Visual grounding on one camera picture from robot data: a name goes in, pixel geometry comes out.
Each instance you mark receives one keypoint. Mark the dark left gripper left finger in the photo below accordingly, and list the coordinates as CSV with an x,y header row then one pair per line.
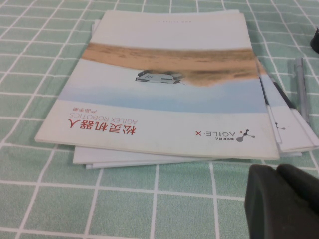
x,y
269,204

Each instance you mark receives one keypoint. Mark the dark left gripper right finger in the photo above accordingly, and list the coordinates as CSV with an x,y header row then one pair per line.
x,y
304,184

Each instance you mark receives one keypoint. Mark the grey pen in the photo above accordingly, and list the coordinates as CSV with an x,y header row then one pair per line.
x,y
302,92

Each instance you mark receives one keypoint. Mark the black mesh pen holder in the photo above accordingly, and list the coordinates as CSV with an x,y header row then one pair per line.
x,y
315,43

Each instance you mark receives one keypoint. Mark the white brochure small logo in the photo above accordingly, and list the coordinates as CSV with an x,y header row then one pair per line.
x,y
276,132

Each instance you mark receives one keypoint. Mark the AgileX brochure desert cover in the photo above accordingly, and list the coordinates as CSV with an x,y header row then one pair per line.
x,y
149,99

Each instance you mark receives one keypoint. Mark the plain white brochure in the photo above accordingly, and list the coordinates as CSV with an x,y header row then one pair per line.
x,y
99,155

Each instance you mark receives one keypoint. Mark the green white checked tablecloth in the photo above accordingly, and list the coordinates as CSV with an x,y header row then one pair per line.
x,y
49,199

